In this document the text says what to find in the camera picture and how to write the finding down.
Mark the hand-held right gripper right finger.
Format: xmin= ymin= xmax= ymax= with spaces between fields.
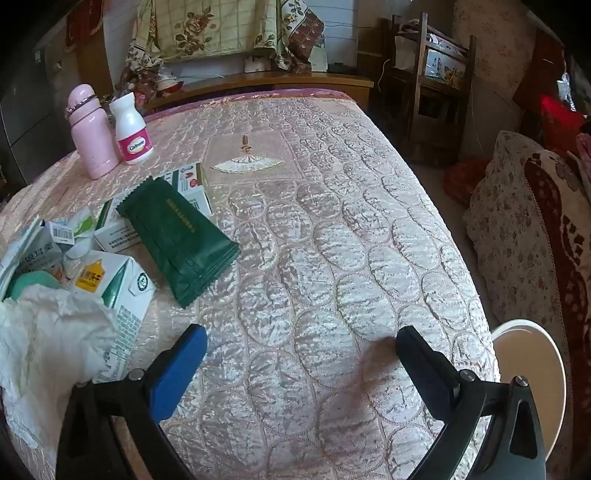
xmin=396 ymin=325 xmax=548 ymax=480

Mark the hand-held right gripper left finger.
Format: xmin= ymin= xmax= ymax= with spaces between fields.
xmin=55 ymin=323 xmax=208 ymax=480

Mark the white green milk carton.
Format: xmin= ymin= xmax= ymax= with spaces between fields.
xmin=65 ymin=249 xmax=155 ymax=384

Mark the white plastic bucket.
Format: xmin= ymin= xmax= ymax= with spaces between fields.
xmin=490 ymin=319 xmax=568 ymax=462

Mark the dark green foil packet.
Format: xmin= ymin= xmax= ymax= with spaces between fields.
xmin=116 ymin=175 xmax=242 ymax=309

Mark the white tissue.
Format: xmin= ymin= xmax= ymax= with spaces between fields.
xmin=0 ymin=286 xmax=118 ymax=462

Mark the white green box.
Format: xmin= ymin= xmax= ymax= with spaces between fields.
xmin=46 ymin=208 xmax=99 ymax=246

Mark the long white medicine box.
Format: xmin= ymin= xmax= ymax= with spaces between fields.
xmin=95 ymin=161 xmax=213 ymax=252

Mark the grey printed powder packet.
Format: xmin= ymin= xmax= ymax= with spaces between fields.
xmin=0 ymin=218 xmax=63 ymax=301

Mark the floral covered sofa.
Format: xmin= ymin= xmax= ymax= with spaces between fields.
xmin=463 ymin=130 xmax=591 ymax=480

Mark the pink quilted table cover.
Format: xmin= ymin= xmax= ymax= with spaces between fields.
xmin=0 ymin=88 xmax=502 ymax=480

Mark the red plastic bag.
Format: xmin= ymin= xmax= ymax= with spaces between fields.
xmin=444 ymin=159 xmax=489 ymax=204

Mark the red patterned sofa throw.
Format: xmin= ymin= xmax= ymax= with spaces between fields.
xmin=524 ymin=157 xmax=591 ymax=480

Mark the white pill bottle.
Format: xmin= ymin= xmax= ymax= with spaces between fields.
xmin=109 ymin=91 xmax=155 ymax=166

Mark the dark wooden chair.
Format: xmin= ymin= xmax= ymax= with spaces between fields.
xmin=383 ymin=13 xmax=478 ymax=164

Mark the pink bottle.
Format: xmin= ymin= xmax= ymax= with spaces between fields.
xmin=68 ymin=84 xmax=120 ymax=180

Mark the bright red pillow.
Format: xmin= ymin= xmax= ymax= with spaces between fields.
xmin=540 ymin=95 xmax=585 ymax=148

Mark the white floral printed box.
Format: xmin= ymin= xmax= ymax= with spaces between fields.
xmin=425 ymin=46 xmax=467 ymax=89

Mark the grey metal cabinet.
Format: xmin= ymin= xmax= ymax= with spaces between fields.
xmin=0 ymin=41 xmax=79 ymax=185

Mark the white hanging plastic bag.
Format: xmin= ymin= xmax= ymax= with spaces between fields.
xmin=556 ymin=74 xmax=575 ymax=112

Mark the dark red hanging cloth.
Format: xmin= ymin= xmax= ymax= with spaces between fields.
xmin=512 ymin=28 xmax=568 ymax=112

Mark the floral covered tall appliance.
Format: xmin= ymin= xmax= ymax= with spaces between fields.
xmin=452 ymin=0 xmax=536 ymax=102

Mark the floral checked cloth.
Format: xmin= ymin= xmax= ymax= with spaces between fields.
xmin=122 ymin=0 xmax=326 ymax=75

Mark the red wall banner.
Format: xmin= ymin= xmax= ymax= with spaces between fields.
xmin=65 ymin=0 xmax=105 ymax=47

